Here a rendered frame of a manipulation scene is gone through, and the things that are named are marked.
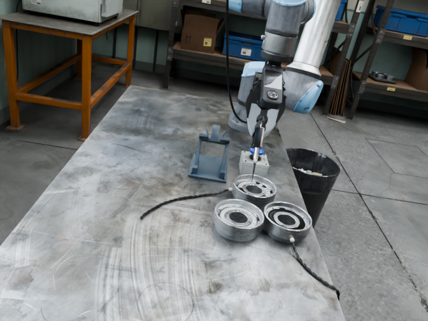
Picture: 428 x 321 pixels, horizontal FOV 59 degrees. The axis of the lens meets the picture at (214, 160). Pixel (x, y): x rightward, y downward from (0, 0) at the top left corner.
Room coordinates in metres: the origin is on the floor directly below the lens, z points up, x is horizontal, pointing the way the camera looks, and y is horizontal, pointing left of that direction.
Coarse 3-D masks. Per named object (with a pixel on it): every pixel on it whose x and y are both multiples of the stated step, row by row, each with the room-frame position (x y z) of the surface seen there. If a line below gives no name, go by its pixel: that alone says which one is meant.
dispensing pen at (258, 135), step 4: (260, 116) 0.91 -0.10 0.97; (260, 120) 0.90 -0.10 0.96; (264, 120) 0.91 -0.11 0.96; (260, 124) 0.90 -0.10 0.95; (256, 128) 0.88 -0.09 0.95; (260, 128) 0.88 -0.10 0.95; (256, 132) 0.87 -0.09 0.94; (260, 132) 0.87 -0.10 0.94; (256, 136) 0.86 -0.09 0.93; (260, 136) 0.87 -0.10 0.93; (256, 140) 0.86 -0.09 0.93; (260, 140) 0.86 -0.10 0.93; (252, 144) 0.88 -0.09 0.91; (256, 144) 0.85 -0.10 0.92; (256, 148) 0.86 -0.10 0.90; (256, 152) 0.86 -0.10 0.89; (256, 156) 0.85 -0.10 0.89; (256, 160) 0.85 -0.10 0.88; (252, 176) 0.83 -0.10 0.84
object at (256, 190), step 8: (240, 176) 0.82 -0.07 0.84; (248, 176) 0.83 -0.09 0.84; (256, 176) 0.84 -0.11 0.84; (248, 184) 0.81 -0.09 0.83; (256, 184) 0.81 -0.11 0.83; (264, 184) 0.82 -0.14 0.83; (272, 184) 0.81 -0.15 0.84; (232, 192) 0.77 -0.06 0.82; (240, 192) 0.75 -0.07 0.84; (248, 192) 0.77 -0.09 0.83; (256, 192) 0.80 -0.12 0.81; (264, 192) 0.78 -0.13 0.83; (248, 200) 0.74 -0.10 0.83; (256, 200) 0.73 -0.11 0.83; (264, 200) 0.74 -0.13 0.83; (272, 200) 0.76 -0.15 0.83
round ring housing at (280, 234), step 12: (276, 204) 0.73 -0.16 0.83; (288, 204) 0.73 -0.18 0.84; (264, 216) 0.67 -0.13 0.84; (276, 216) 0.69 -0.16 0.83; (288, 216) 0.70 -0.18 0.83; (264, 228) 0.67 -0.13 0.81; (276, 228) 0.64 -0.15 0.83; (276, 240) 0.64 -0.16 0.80; (288, 240) 0.64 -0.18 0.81; (300, 240) 0.65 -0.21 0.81
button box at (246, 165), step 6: (246, 156) 0.93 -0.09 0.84; (252, 156) 0.93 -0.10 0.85; (264, 156) 0.95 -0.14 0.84; (240, 162) 0.94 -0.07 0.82; (246, 162) 0.89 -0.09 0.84; (252, 162) 0.90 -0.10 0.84; (258, 162) 0.90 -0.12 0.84; (264, 162) 0.91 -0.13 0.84; (240, 168) 0.91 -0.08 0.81; (246, 168) 0.89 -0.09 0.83; (252, 168) 0.89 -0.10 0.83; (258, 168) 0.89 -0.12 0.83; (264, 168) 0.89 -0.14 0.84; (240, 174) 0.89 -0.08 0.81; (258, 174) 0.89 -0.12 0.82; (264, 174) 0.90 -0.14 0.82
